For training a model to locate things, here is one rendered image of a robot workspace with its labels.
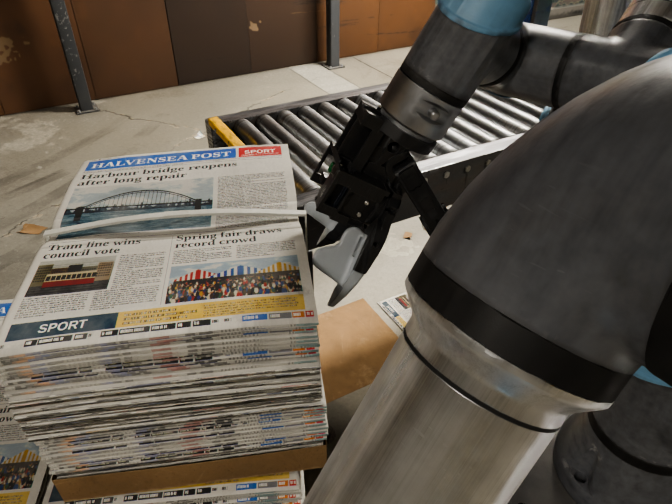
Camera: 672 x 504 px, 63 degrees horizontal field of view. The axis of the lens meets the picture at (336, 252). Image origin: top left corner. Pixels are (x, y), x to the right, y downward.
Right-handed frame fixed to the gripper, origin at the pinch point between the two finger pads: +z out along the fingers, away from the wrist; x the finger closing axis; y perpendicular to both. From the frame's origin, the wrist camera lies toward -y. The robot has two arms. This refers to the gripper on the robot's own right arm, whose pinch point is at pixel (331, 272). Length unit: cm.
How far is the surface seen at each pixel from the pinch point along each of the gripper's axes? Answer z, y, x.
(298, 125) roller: 15, -11, -89
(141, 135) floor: 126, 25, -273
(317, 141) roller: 14, -14, -79
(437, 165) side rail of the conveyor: 0, -38, -61
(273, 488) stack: 18.5, -0.5, 17.1
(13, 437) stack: 33.6, 26.5, 6.6
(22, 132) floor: 162, 89, -287
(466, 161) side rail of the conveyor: -3, -45, -63
